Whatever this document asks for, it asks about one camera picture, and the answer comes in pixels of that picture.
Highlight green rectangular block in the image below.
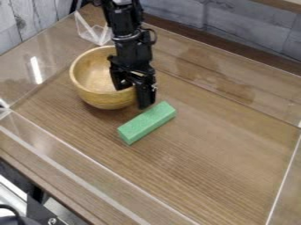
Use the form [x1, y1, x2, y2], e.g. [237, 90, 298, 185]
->
[118, 101, 177, 145]

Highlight wooden bowl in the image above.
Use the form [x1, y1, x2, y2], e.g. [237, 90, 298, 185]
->
[70, 46, 136, 110]

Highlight black cable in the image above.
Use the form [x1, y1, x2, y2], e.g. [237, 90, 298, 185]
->
[0, 203, 24, 225]

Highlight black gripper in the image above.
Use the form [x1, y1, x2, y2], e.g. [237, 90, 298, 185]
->
[108, 27, 157, 110]

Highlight clear acrylic enclosure walls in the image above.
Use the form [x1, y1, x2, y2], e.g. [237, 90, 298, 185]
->
[0, 18, 301, 225]

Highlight clear acrylic corner bracket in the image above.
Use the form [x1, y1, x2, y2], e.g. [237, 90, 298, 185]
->
[74, 11, 112, 47]

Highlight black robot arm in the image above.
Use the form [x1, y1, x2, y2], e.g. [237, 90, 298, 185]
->
[102, 0, 157, 109]

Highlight black metal mount bracket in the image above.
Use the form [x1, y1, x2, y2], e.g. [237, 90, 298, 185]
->
[25, 196, 64, 225]

